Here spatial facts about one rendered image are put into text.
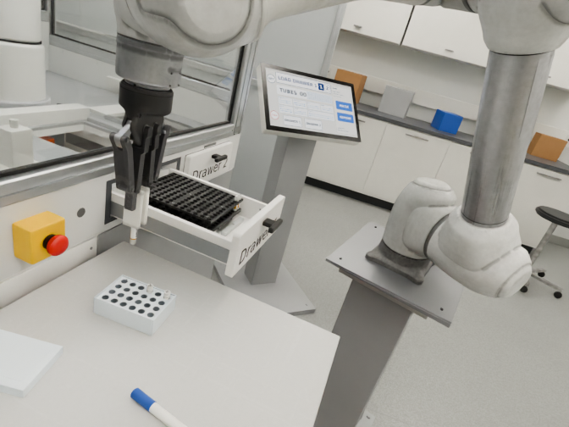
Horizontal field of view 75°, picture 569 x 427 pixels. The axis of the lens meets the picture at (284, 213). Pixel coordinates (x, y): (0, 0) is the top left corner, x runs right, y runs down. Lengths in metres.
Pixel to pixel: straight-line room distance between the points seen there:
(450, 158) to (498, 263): 2.97
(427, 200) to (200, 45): 0.81
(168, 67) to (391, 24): 3.62
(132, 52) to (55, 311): 0.49
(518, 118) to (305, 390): 0.63
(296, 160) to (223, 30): 1.49
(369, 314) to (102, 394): 0.81
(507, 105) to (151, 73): 0.61
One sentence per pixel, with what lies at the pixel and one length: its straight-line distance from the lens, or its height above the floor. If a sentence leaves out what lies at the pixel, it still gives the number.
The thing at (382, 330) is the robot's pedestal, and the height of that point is 0.59.
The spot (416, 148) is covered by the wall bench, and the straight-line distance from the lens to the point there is 3.82.
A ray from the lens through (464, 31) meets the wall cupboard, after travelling 4.16.
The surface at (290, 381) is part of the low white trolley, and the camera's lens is 0.74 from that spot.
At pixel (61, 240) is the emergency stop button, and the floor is 0.89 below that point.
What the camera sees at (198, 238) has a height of 0.87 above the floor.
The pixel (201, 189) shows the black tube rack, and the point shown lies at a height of 0.90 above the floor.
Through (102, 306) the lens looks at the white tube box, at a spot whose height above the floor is 0.79.
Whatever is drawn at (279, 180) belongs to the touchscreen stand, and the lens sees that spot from 1.83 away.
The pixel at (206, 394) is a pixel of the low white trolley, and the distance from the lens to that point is 0.69.
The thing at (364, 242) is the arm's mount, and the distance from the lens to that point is 1.25.
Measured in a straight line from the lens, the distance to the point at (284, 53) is 2.51.
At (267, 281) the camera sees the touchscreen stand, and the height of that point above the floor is 0.06.
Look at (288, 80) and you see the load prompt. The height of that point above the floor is 1.15.
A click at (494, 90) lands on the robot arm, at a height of 1.32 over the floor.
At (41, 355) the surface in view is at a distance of 0.73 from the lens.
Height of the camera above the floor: 1.30
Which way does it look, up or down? 24 degrees down
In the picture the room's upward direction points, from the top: 15 degrees clockwise
